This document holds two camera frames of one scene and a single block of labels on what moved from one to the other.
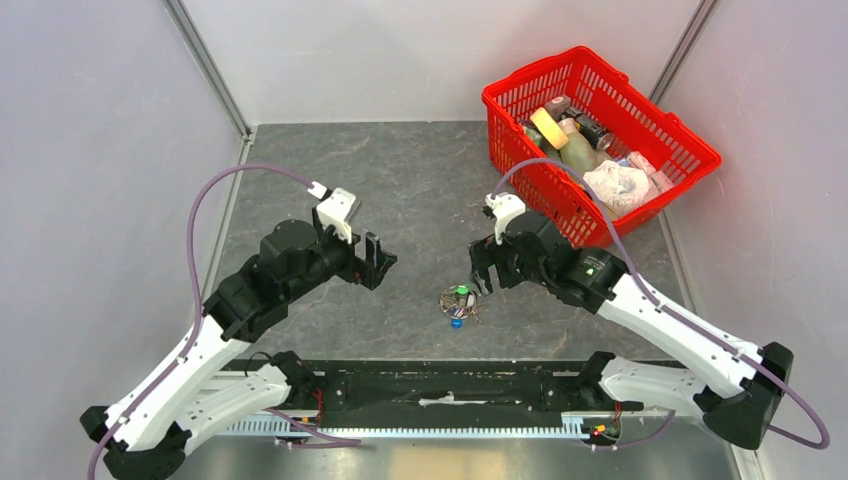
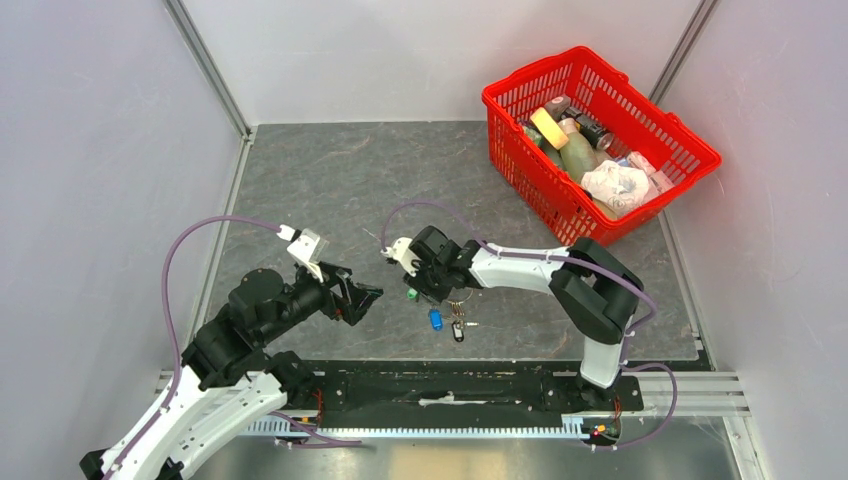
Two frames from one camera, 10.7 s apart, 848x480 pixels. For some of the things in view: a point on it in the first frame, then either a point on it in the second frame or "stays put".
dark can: [594, 133] stays put
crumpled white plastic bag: [619, 187] stays put
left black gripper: [369, 272] to [357, 298]
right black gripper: [485, 252] to [417, 282]
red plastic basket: [579, 108] stays put
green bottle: [578, 154] stays put
